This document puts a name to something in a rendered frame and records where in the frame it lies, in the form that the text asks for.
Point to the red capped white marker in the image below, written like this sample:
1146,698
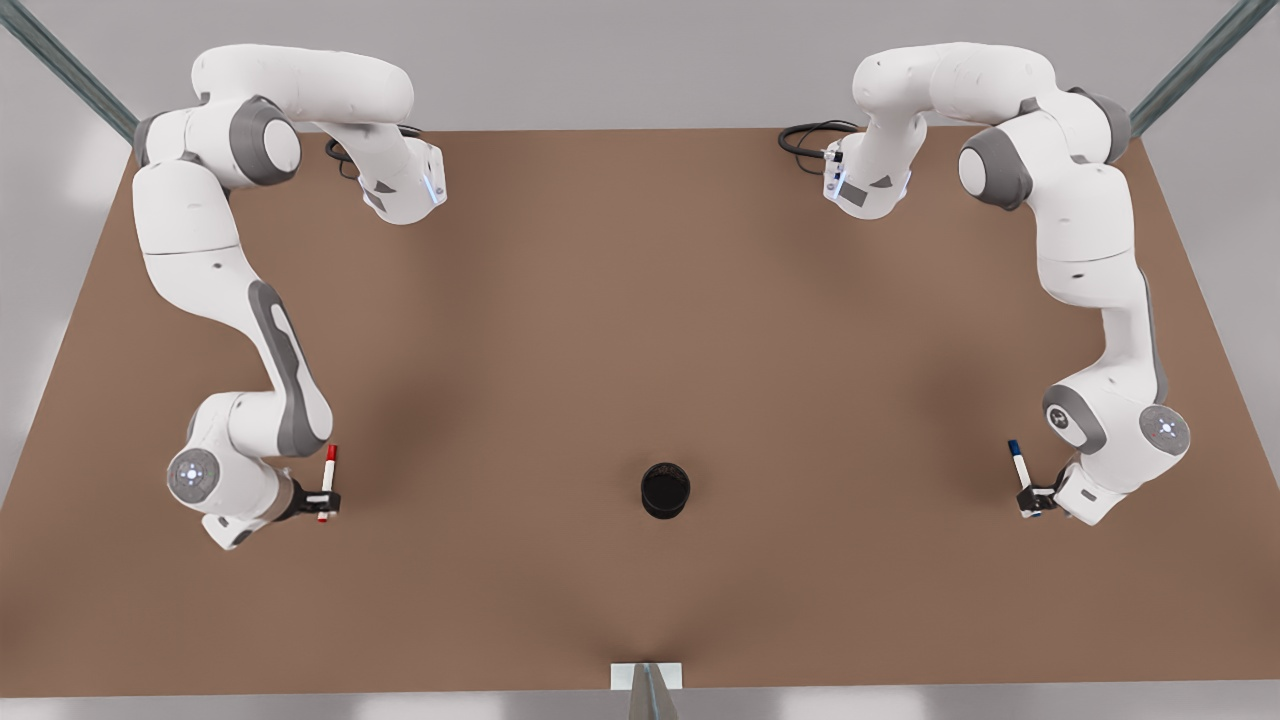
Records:
327,480

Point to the blue capped white marker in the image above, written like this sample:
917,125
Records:
1021,468

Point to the black cylindrical pen cup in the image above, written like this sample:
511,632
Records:
665,490

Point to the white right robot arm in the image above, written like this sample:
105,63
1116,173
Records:
200,220

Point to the silver frame post with foot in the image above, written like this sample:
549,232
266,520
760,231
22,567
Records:
647,688

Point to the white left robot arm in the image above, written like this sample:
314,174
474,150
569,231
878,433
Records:
1090,220

